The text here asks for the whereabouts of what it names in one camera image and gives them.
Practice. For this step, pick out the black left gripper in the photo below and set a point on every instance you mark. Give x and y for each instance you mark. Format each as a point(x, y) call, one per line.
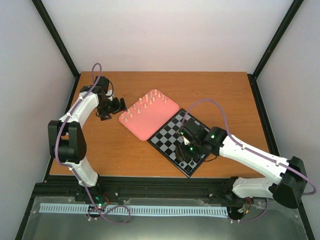
point(118, 108)

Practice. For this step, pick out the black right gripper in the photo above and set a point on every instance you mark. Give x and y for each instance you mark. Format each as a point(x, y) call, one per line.
point(183, 155)

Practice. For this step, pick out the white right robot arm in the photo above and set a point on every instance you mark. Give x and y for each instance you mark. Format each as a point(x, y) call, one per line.
point(284, 180)

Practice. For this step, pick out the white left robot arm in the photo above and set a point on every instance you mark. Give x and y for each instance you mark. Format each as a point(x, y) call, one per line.
point(67, 142)

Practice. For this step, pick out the black and white chessboard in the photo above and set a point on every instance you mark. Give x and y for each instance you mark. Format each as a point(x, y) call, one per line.
point(165, 140)

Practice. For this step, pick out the pink plastic tray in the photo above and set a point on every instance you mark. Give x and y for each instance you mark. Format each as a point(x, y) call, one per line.
point(143, 125)

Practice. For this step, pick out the black aluminium frame base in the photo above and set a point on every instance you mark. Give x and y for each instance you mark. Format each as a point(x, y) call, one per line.
point(119, 189)

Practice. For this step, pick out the light blue cable duct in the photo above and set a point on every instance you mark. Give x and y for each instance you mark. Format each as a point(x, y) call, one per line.
point(139, 210)

